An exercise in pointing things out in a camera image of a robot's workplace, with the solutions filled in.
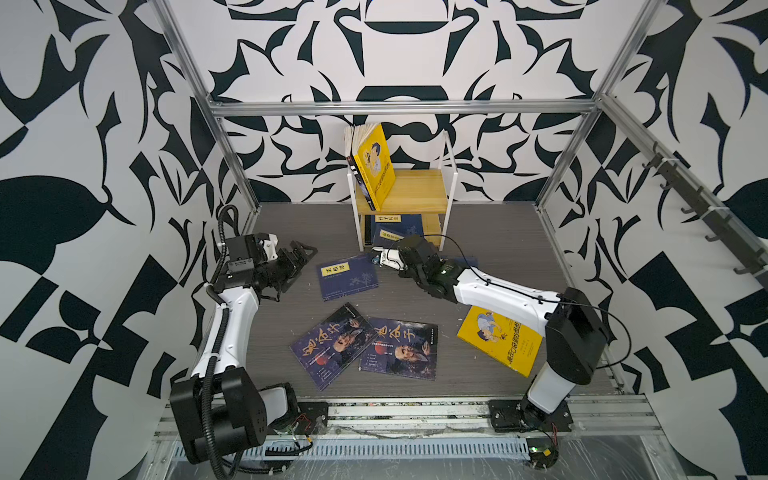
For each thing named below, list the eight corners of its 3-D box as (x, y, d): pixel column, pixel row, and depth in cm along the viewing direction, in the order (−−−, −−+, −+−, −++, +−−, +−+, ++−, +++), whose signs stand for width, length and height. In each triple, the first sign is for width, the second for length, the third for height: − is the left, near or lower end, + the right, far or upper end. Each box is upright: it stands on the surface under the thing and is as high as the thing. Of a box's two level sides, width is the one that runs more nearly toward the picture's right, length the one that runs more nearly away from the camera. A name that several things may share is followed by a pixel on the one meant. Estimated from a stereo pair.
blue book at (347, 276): (323, 301, 97) (322, 297, 95) (317, 270, 105) (316, 265, 102) (381, 286, 101) (381, 281, 99) (371, 256, 108) (371, 252, 106)
